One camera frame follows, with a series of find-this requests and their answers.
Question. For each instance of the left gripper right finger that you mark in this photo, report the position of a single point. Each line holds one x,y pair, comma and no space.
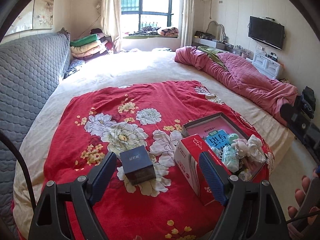
215,175

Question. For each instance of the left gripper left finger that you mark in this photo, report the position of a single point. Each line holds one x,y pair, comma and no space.
99,177

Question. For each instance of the green white tissue packet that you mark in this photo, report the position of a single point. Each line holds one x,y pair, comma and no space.
229,159

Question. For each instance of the yellow white snack packet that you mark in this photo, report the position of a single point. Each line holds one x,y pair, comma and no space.
245,175

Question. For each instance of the cream teddy bear pink dress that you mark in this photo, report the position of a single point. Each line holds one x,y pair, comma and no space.
241,148

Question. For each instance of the green sponge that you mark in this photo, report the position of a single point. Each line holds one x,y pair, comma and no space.
232,138

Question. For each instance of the cream teddy bear purple dress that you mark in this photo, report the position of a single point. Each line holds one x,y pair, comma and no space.
255,149

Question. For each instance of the person's right hand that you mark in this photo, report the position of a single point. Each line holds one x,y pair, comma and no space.
305,220

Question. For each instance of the dark clothes on chair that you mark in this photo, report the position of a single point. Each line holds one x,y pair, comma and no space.
308,102

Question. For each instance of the pink book tray box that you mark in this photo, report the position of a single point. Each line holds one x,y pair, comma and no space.
213,130

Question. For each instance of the red tissue pack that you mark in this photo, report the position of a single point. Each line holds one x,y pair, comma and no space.
186,156

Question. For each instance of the dark square gift box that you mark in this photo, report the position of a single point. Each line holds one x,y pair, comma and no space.
137,165

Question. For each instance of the pink quilted comforter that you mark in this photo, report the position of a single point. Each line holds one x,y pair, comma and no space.
241,77

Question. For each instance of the red floral blanket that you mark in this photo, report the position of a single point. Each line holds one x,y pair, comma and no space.
154,133

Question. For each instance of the white drawer cabinet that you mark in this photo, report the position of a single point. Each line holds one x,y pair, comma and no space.
267,66

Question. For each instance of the heart shaped mirror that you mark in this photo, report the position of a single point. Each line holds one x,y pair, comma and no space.
217,30

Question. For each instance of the beige bed sheet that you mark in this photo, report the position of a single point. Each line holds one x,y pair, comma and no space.
126,69

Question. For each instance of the grey quilted headboard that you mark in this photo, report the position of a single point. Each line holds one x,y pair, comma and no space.
30,71

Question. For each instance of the stack of folded blankets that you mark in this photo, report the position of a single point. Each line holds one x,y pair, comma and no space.
94,45

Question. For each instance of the clothes pile on windowsill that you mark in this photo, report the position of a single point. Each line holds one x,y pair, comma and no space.
150,32

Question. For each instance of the right cream curtain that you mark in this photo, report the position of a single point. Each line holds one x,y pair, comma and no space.
186,22

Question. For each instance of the cream curtain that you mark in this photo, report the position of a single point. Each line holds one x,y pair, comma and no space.
110,11
186,22

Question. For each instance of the left cream curtain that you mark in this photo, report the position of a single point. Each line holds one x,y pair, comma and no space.
110,11

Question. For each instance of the wall mounted black television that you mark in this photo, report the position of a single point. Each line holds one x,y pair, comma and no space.
266,31

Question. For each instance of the floral wall painting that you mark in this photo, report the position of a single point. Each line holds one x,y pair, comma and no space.
38,14

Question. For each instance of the window with dark frame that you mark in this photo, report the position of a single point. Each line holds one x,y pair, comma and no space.
138,14

